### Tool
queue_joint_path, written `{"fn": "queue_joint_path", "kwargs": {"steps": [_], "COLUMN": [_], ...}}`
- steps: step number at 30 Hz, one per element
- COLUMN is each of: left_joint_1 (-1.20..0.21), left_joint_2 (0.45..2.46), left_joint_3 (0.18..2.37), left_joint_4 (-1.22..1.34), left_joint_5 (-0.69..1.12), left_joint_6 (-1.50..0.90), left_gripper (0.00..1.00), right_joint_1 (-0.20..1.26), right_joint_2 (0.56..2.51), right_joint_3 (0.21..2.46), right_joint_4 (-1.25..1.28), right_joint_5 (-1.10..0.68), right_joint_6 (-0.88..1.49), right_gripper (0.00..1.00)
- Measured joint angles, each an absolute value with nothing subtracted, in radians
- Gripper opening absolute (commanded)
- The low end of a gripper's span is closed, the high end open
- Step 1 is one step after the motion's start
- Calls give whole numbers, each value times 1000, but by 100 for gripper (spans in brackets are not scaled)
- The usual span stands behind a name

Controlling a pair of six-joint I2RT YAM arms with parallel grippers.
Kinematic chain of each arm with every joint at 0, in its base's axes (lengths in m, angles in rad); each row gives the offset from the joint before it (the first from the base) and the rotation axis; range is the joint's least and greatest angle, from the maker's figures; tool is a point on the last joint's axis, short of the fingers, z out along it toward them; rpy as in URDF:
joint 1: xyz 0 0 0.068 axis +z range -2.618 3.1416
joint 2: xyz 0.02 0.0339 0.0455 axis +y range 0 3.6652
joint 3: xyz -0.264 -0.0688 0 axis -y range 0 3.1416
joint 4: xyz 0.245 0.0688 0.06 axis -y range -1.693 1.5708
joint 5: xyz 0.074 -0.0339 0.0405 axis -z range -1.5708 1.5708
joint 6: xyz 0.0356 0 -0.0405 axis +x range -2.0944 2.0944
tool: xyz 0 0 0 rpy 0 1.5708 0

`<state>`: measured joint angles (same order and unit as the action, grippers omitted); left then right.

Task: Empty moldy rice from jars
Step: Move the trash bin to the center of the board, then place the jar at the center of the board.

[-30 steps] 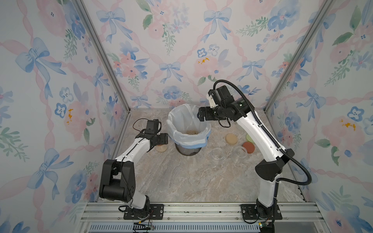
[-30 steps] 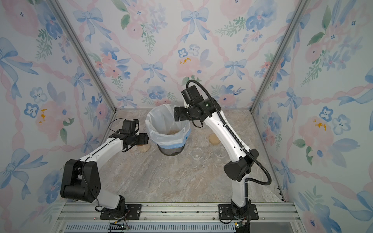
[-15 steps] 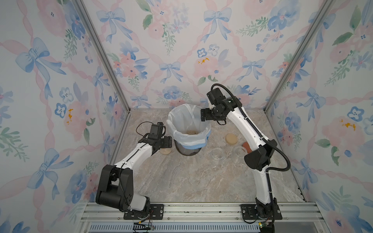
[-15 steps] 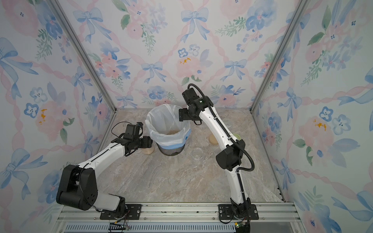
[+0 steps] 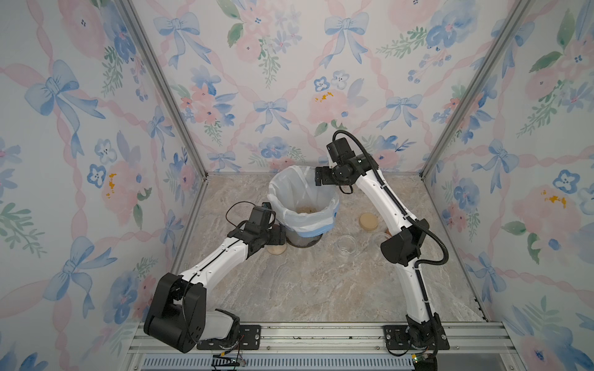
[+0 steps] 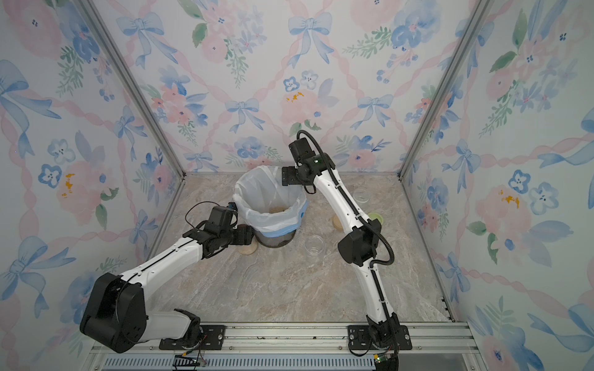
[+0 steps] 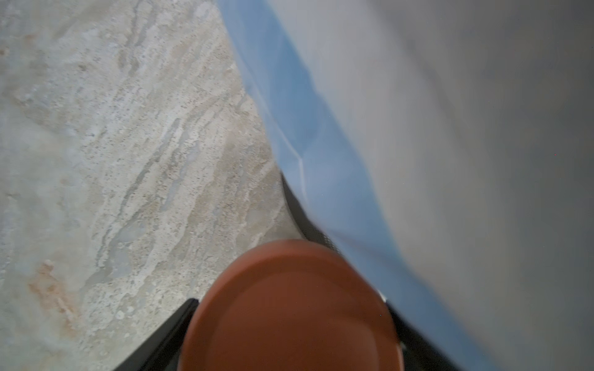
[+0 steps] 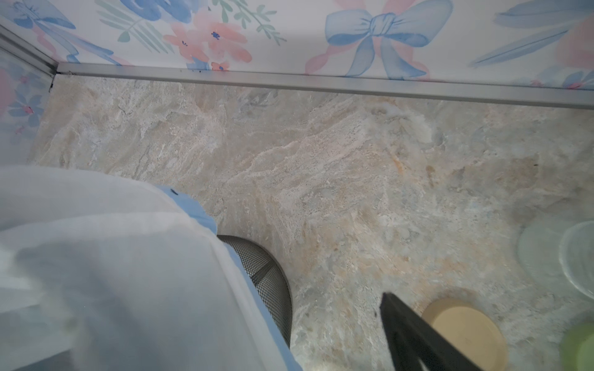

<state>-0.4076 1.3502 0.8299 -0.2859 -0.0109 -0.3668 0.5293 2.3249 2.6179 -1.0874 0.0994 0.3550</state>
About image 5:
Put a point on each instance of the glass jar with rice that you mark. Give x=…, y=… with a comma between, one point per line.
x=346, y=246

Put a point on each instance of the aluminium front rail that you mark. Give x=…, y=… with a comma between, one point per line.
x=336, y=346

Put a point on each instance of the red lid jar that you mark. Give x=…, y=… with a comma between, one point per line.
x=276, y=249

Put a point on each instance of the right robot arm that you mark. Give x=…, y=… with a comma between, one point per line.
x=407, y=233

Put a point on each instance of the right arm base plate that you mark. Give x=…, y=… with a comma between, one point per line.
x=404, y=337

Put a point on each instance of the black mesh trash bin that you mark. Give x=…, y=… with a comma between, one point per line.
x=295, y=240

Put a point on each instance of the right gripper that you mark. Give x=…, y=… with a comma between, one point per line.
x=326, y=175

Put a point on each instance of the rice pile in bag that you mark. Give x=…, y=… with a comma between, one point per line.
x=307, y=210

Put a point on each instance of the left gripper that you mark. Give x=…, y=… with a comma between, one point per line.
x=279, y=235

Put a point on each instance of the white trash bag liner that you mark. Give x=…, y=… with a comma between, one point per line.
x=294, y=187

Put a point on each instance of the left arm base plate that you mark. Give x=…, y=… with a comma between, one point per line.
x=243, y=337

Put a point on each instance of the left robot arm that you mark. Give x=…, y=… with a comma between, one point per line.
x=178, y=314

